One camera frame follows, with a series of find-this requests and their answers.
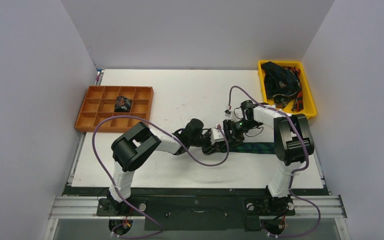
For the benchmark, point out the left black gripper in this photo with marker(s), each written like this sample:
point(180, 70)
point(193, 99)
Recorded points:
point(210, 148)

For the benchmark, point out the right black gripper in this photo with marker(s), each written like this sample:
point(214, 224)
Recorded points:
point(230, 127)

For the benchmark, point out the green navy striped tie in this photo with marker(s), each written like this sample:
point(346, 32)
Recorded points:
point(252, 148)

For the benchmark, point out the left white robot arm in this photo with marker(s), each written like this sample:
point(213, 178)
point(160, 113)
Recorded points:
point(133, 148)

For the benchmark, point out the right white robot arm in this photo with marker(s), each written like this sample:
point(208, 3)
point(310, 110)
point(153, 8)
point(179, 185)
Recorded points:
point(293, 141)

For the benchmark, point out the pile of dark ties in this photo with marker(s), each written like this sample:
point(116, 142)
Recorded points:
point(282, 84)

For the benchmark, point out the yellow plastic bin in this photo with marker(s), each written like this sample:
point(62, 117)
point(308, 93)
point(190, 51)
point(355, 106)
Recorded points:
point(309, 107)

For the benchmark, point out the rolled dark tie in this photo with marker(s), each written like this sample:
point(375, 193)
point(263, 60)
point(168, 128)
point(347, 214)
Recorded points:
point(122, 104)

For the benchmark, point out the orange compartment tray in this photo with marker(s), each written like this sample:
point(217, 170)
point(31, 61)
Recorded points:
point(99, 103)

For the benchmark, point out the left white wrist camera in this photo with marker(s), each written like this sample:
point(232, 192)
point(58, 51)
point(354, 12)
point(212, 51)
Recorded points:
point(217, 135)

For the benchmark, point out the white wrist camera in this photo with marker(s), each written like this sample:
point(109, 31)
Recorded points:
point(233, 114)
point(217, 135)

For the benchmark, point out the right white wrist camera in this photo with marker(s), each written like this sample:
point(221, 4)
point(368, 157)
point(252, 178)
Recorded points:
point(233, 114)

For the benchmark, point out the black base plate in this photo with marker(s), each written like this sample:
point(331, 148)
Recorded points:
point(197, 209)

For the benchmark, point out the aluminium rail frame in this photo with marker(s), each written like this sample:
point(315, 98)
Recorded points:
point(86, 208)

